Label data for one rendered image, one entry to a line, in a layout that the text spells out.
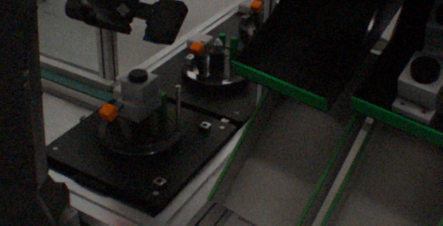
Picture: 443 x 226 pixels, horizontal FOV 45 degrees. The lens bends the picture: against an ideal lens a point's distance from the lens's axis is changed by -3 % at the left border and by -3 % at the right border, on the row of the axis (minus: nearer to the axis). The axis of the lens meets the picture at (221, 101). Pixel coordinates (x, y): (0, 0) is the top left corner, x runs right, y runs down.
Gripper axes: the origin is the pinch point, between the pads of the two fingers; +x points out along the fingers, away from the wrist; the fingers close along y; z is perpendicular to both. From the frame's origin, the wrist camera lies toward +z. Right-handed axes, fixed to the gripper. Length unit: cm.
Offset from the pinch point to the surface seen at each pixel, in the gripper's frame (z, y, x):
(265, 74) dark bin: -4.8, -24.8, -8.8
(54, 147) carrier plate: -20.9, 10.5, 8.3
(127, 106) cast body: -10.8, 0.1, 6.8
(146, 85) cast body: -6.8, -2.0, 5.8
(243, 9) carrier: 30, 10, 52
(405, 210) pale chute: -12.1, -43.7, 5.7
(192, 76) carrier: 2.3, 1.8, 26.1
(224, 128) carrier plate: -6.3, -10.4, 21.4
